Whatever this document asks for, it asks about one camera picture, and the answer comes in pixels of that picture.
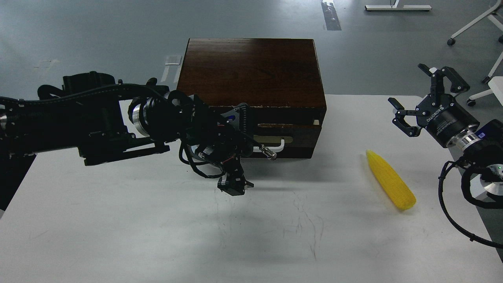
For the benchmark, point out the dark wooden drawer cabinet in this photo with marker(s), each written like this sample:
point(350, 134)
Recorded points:
point(279, 78)

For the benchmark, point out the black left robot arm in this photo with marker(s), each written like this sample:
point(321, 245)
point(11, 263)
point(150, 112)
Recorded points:
point(110, 121)

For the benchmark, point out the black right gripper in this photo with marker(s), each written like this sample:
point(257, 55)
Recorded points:
point(444, 118)

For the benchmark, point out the wooden drawer with white handle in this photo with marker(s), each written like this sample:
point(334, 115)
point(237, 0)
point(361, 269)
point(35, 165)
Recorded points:
point(300, 139)

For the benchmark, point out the white chair leg with castor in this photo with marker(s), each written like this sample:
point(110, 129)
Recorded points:
point(495, 85)

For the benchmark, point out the yellow corn cob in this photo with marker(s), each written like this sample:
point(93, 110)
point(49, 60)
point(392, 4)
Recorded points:
point(392, 184)

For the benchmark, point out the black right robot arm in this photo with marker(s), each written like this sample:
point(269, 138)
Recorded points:
point(483, 151)

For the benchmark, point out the white office chair base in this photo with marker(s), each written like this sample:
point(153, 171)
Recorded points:
point(491, 14)

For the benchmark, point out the white table leg base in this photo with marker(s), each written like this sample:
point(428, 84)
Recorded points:
point(397, 6)

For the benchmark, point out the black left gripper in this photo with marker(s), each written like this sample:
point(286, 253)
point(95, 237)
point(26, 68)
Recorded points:
point(213, 145)

